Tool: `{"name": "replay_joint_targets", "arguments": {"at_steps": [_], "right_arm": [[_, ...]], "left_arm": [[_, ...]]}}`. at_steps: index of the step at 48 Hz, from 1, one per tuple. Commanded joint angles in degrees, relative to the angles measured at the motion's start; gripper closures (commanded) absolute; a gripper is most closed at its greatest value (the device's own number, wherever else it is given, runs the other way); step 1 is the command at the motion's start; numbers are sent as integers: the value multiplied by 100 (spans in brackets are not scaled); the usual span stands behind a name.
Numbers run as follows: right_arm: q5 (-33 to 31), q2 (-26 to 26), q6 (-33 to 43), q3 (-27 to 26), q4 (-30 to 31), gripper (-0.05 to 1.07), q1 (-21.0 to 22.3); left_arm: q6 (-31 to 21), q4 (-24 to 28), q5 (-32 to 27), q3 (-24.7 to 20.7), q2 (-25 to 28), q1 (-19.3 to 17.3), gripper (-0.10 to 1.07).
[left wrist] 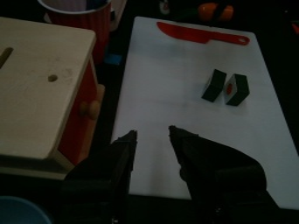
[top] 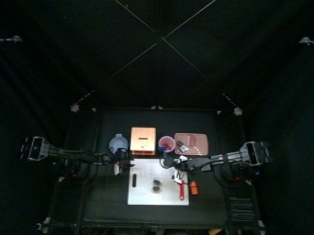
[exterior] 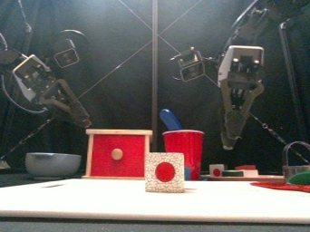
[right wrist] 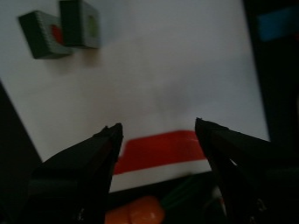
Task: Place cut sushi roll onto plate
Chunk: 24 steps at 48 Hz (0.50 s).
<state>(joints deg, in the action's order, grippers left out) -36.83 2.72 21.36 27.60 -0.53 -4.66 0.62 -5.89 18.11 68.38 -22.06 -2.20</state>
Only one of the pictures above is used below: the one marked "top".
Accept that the wooden serving plate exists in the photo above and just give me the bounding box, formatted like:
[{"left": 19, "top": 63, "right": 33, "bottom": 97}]
[{"left": 172, "top": 132, "right": 209, "bottom": 157}]

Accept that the grey bowl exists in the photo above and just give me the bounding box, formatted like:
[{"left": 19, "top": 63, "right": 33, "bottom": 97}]
[{"left": 108, "top": 133, "right": 129, "bottom": 155}]

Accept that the red toy knife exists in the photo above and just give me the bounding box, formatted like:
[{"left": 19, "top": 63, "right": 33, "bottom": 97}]
[{"left": 176, "top": 175, "right": 186, "bottom": 201}]

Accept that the orange toy piece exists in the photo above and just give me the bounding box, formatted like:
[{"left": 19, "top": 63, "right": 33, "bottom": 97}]
[{"left": 188, "top": 180, "right": 200, "bottom": 196}]

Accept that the orange wooden box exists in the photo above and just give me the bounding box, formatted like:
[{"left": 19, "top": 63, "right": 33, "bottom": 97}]
[{"left": 128, "top": 127, "right": 157, "bottom": 156}]

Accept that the red plastic cup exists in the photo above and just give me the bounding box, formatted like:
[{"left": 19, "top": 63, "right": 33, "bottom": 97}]
[{"left": 156, "top": 135, "right": 176, "bottom": 153}]

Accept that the white cutting board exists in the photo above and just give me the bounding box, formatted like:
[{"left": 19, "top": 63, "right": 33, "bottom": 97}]
[{"left": 126, "top": 158, "right": 189, "bottom": 207}]

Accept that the printed warning label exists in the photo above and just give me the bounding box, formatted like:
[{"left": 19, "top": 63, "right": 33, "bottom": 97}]
[{"left": 226, "top": 196, "right": 255, "bottom": 223}]

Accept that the thin diagonal brace wire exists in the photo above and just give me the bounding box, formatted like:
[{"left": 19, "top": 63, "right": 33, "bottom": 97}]
[
  {"left": 74, "top": 0, "right": 216, "bottom": 106},
  {"left": 113, "top": 0, "right": 243, "bottom": 114}
]

